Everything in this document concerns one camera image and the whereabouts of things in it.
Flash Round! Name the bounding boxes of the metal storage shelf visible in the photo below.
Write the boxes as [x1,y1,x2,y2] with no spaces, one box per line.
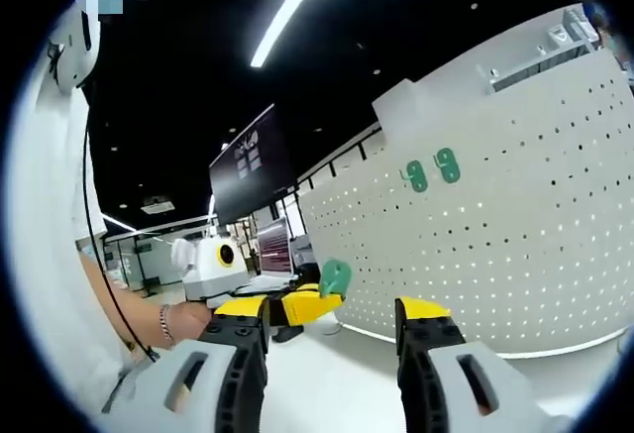
[477,6,603,95]

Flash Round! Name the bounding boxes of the white worn device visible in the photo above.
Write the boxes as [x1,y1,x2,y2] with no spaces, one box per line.
[47,6,103,92]

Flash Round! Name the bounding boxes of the black rounded object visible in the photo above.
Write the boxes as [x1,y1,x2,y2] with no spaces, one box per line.
[273,324,306,344]

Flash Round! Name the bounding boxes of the person's white shirt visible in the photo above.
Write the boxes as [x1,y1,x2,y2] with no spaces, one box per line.
[9,6,150,414]

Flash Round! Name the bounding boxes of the white perforated mounting plate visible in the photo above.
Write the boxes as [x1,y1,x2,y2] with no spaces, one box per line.
[296,48,634,361]

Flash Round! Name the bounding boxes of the dark text monitor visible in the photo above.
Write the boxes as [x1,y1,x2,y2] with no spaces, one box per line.
[257,217,293,278]

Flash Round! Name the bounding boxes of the ceiling air vent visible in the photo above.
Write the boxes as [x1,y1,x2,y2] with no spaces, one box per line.
[140,196,177,216]

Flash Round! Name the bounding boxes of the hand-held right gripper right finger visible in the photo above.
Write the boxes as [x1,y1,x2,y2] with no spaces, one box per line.
[394,295,546,433]

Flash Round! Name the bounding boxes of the person's left hand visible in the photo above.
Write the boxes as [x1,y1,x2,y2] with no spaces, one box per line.
[167,300,217,348]

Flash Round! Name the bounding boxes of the green hook assembly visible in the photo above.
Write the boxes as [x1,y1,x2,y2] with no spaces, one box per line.
[399,159,428,193]
[319,258,353,300]
[433,148,462,185]

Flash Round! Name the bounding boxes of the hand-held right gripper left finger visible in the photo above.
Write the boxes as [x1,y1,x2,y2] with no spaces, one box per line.
[98,296,272,433]

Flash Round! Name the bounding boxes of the silver bracelet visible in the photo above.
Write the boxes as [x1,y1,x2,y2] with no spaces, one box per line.
[158,303,175,344]

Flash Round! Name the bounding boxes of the ceiling light strip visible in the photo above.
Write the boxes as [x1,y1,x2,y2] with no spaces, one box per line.
[250,0,342,68]

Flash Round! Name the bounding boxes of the large black wall screen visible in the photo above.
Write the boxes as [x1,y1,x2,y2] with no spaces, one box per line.
[208,103,298,226]

